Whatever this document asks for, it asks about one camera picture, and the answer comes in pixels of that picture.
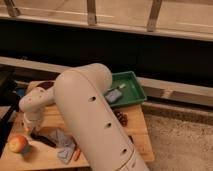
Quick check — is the green plastic tray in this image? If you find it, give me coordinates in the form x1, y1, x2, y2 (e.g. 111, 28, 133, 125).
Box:
110, 71, 147, 108

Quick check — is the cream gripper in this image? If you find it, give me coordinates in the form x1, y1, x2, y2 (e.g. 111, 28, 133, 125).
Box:
22, 112, 43, 133

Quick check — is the red apple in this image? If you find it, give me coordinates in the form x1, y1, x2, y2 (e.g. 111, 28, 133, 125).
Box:
8, 135, 28, 153

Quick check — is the green white marker pen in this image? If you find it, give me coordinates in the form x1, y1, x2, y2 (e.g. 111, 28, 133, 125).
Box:
105, 83, 126, 93

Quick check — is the grey sponge block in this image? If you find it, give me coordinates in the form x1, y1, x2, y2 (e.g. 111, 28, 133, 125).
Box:
105, 89, 122, 103

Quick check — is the black dish brush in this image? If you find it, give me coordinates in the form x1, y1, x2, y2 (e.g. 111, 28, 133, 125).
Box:
30, 133, 56, 148

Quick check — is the purple bowl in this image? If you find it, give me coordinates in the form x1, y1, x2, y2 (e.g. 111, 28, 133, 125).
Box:
38, 81, 54, 90

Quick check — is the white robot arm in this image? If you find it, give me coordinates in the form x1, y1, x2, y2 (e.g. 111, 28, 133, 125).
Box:
19, 63, 149, 171

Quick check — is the grey crumpled cloth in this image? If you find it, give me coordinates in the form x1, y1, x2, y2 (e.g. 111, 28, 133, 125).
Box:
50, 129, 76, 164

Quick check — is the wooden table board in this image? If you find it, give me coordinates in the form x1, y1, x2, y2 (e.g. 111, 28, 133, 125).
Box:
0, 79, 155, 171

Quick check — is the orange carrot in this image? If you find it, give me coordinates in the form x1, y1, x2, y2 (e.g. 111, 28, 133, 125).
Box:
73, 148, 81, 161

